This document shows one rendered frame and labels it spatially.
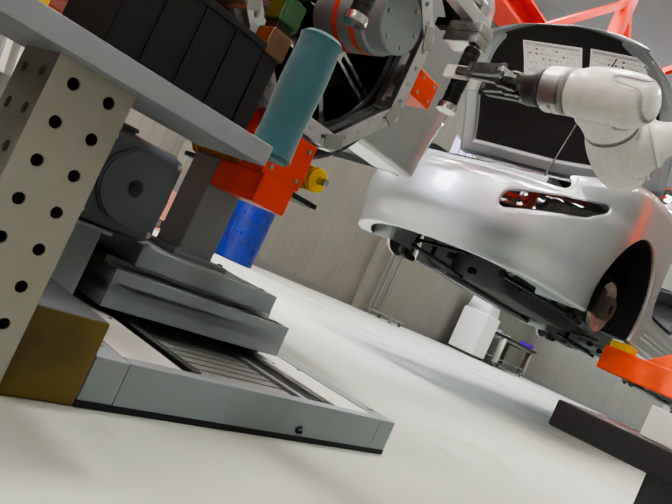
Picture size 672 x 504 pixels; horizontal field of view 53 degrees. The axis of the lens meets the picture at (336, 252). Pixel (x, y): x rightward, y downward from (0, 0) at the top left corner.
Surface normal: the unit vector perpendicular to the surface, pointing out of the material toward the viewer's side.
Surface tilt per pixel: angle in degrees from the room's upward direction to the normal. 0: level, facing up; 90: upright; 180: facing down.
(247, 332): 90
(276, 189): 90
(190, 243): 90
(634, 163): 135
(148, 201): 90
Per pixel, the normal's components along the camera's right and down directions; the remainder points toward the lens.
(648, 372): -0.60, -0.31
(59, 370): 0.69, 0.29
